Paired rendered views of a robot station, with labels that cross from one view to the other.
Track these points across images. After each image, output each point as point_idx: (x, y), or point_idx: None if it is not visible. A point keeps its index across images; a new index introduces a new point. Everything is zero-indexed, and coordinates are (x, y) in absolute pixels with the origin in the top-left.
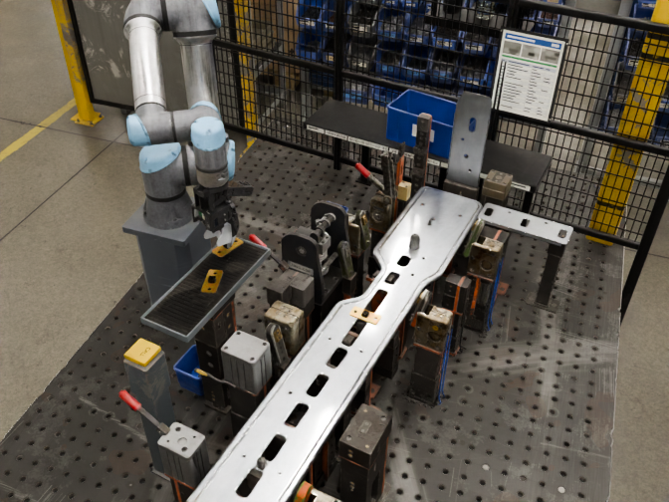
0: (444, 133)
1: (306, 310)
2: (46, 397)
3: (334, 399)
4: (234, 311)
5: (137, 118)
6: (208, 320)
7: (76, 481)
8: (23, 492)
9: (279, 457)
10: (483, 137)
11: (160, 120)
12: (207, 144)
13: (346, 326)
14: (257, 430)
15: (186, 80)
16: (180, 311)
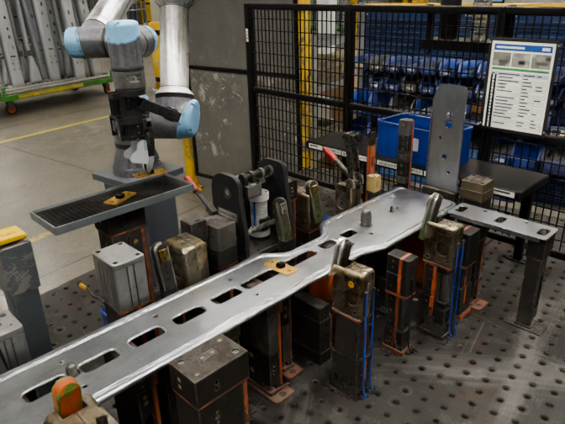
0: (427, 141)
1: (223, 257)
2: None
3: (197, 330)
4: (145, 241)
5: (75, 27)
6: (92, 223)
7: None
8: None
9: (97, 371)
10: (460, 133)
11: (93, 29)
12: (115, 37)
13: (255, 272)
14: (94, 342)
15: (160, 38)
16: (71, 213)
